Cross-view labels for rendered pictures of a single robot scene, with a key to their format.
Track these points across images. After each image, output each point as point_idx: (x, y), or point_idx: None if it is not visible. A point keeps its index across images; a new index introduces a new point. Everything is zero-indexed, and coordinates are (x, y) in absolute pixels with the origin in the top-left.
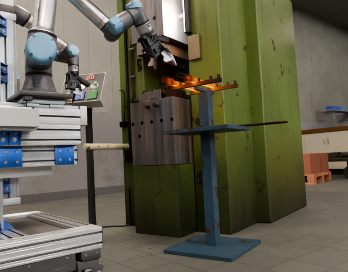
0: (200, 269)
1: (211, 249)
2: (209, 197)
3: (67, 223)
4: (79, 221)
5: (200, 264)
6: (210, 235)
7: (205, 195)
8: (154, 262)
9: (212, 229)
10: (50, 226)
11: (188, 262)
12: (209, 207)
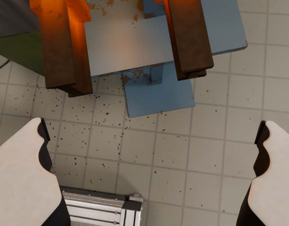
0: (185, 133)
1: (164, 92)
2: (158, 68)
3: (91, 217)
4: (90, 203)
5: (177, 123)
6: (156, 81)
7: (153, 68)
8: (143, 141)
9: (159, 79)
10: (71, 222)
11: (166, 126)
12: (157, 72)
